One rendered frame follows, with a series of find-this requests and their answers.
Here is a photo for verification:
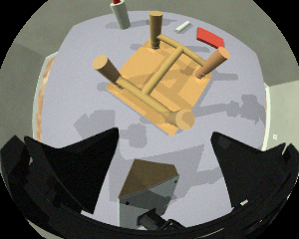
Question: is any tan wooden stool seat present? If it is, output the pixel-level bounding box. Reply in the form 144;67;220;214
106;38;212;136

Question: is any tan wooden stool leg frame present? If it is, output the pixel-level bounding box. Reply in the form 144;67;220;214
93;11;230;129

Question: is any red flat rectangular block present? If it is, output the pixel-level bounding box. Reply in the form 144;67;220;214
196;27;224;49

